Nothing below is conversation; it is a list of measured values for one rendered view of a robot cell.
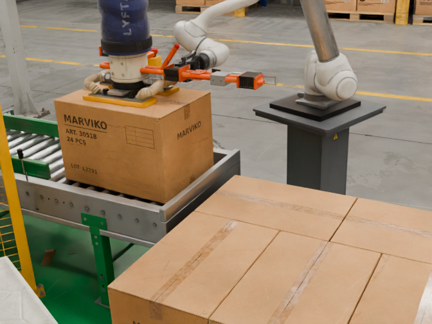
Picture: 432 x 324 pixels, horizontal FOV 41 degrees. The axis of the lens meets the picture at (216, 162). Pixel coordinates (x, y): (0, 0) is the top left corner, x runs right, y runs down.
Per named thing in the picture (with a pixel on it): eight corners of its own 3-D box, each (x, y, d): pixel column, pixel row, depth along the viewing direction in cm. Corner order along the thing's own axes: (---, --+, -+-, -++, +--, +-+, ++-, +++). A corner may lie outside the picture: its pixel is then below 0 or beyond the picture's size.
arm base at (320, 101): (308, 93, 318) (308, 83, 316) (343, 101, 303) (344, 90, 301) (288, 101, 306) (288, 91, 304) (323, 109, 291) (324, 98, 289)
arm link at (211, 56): (216, 69, 271) (211, 72, 267) (200, 67, 276) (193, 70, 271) (216, 49, 268) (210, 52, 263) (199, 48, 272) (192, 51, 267)
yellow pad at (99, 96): (82, 99, 263) (80, 89, 261) (96, 94, 271) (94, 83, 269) (144, 108, 248) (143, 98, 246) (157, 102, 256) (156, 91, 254)
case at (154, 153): (65, 179, 281) (53, 99, 266) (118, 150, 313) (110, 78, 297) (167, 204, 253) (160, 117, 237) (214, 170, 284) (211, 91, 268)
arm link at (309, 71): (327, 85, 310) (328, 44, 302) (342, 94, 294) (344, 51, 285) (298, 89, 307) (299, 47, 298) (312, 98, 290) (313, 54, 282)
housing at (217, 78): (209, 85, 242) (209, 74, 240) (217, 81, 247) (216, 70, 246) (224, 87, 239) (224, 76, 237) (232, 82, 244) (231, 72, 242)
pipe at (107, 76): (84, 91, 264) (82, 78, 261) (117, 77, 284) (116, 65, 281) (146, 99, 249) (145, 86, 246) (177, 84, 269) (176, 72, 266)
